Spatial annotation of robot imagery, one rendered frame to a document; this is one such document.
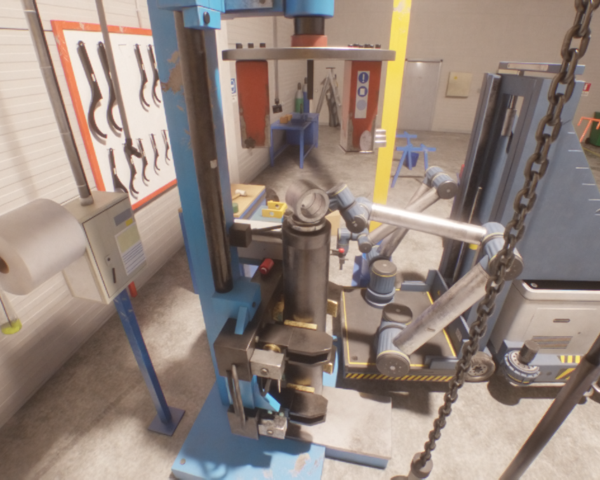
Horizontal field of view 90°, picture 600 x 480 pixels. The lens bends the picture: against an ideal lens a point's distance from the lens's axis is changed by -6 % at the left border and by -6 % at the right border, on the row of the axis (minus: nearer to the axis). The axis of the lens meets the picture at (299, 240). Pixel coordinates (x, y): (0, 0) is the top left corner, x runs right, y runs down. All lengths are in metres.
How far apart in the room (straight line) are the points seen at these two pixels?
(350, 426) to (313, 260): 1.23
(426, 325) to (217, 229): 1.23
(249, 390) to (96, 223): 0.98
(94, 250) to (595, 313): 2.95
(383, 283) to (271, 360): 1.49
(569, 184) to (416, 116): 10.02
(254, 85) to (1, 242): 0.94
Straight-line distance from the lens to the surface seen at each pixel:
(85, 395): 2.96
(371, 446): 2.22
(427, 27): 12.03
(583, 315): 2.83
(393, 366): 2.09
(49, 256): 1.33
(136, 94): 3.57
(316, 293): 1.47
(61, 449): 2.77
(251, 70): 1.17
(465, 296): 1.82
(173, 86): 1.35
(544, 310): 2.64
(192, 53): 1.18
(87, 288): 1.63
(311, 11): 1.17
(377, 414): 2.33
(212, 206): 1.28
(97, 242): 1.51
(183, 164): 1.41
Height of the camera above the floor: 2.09
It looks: 30 degrees down
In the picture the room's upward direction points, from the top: straight up
